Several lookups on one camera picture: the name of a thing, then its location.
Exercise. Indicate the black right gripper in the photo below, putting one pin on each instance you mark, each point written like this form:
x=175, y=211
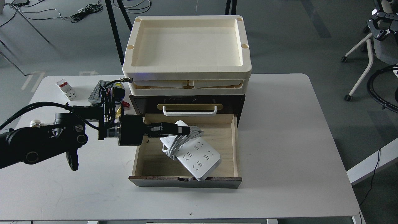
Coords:
x=384, y=13

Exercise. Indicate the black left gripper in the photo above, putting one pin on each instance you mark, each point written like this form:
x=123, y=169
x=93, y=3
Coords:
x=132, y=129

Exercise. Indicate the white power strip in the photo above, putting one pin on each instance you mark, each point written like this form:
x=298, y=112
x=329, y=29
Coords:
x=193, y=152

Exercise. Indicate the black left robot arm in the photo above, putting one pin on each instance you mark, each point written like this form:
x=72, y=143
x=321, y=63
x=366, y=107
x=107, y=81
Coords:
x=31, y=145

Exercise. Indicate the dark wooden cabinet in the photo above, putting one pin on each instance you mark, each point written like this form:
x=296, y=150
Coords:
x=193, y=110

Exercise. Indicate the white office chair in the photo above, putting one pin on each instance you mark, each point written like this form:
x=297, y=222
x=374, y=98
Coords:
x=370, y=53

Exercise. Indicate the open wooden drawer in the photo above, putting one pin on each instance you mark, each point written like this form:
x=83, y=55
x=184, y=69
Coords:
x=153, y=168

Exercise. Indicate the metal mesh power supply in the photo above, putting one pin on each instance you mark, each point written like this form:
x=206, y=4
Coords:
x=94, y=98

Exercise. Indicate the cream plastic tray organizer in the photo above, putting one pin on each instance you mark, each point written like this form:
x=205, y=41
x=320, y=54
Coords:
x=188, y=55

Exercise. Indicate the small white circuit breaker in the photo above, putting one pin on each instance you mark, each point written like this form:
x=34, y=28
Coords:
x=66, y=88

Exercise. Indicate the white table beam right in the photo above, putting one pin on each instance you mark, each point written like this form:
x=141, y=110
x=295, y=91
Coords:
x=388, y=155

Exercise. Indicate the brass valve red handle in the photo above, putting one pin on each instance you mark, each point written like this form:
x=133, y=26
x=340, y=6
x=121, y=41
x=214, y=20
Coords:
x=122, y=106

